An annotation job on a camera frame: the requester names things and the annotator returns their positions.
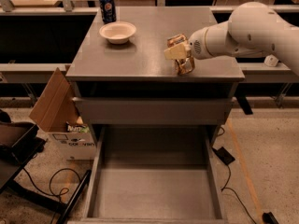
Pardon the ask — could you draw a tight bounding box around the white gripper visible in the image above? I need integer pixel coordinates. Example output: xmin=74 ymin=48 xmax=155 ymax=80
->
xmin=164 ymin=28 xmax=209 ymax=60

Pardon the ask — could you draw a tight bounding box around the orange soda can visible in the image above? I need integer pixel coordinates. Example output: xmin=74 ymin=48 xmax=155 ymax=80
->
xmin=167 ymin=34 xmax=195 ymax=75

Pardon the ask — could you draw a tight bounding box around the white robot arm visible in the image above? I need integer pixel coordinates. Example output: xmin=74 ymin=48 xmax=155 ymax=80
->
xmin=164 ymin=2 xmax=299 ymax=75

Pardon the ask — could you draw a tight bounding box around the grey drawer cabinet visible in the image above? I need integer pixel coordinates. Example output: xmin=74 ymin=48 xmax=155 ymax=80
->
xmin=67 ymin=7 xmax=244 ymax=140

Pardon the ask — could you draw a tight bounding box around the blue pepsi can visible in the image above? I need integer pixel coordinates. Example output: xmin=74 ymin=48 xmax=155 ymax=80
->
xmin=99 ymin=0 xmax=117 ymax=24

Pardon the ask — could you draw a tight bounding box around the grey top drawer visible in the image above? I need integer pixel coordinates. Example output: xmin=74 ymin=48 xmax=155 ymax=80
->
xmin=73 ymin=97 xmax=233 ymax=125

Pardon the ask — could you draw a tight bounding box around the open grey middle drawer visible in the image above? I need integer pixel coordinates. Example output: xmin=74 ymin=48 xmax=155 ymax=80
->
xmin=67 ymin=125 xmax=228 ymax=224

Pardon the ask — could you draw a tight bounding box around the white paper bowl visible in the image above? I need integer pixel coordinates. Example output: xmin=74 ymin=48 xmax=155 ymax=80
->
xmin=99 ymin=21 xmax=136 ymax=45

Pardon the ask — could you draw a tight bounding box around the clear sanitizer pump bottle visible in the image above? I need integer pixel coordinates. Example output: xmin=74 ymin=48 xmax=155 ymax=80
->
xmin=264 ymin=55 xmax=278 ymax=67

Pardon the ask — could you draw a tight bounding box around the black power adapter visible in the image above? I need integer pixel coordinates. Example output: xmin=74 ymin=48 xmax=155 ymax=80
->
xmin=213 ymin=147 xmax=235 ymax=165

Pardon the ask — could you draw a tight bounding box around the green snack bag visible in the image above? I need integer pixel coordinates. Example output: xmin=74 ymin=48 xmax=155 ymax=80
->
xmin=67 ymin=124 xmax=90 ymax=133

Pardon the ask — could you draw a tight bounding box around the open cardboard box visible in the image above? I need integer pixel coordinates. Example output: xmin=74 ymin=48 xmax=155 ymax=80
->
xmin=29 ymin=68 xmax=96 ymax=160

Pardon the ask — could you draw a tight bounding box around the black object floor corner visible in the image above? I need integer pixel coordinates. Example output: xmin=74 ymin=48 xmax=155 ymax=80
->
xmin=263 ymin=212 xmax=278 ymax=224

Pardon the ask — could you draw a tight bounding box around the black floor cable right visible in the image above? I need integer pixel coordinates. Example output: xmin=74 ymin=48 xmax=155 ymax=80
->
xmin=221 ymin=163 xmax=258 ymax=224

